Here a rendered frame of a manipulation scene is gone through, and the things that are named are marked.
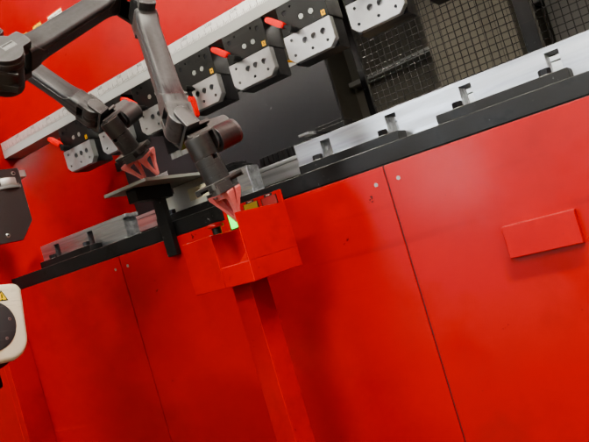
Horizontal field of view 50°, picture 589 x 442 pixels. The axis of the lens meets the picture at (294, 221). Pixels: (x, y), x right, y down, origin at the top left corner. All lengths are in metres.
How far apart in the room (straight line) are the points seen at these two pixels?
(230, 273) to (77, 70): 1.20
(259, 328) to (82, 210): 1.56
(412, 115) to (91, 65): 1.16
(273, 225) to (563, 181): 0.61
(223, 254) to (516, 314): 0.65
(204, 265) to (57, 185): 1.47
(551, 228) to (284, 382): 0.66
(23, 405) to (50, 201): 0.81
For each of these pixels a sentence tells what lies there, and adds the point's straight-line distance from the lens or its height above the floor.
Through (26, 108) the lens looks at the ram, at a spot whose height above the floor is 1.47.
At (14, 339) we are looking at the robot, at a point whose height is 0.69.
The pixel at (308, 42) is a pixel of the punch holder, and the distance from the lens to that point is 1.74.
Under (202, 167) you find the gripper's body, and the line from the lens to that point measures 1.36.
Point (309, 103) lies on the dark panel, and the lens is 2.36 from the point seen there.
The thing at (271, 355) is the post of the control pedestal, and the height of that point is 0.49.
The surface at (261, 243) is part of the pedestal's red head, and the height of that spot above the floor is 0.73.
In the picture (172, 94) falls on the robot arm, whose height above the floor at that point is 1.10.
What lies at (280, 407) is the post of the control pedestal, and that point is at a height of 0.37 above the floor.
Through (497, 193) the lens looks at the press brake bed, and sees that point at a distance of 1.43.
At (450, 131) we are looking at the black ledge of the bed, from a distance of 1.45.
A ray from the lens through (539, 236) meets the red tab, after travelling 1.40.
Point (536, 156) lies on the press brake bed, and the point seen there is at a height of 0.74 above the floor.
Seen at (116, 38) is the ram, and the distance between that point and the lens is 2.22.
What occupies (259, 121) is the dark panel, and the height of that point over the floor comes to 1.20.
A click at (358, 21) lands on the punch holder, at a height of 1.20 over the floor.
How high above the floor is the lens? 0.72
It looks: 2 degrees up
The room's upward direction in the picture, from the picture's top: 16 degrees counter-clockwise
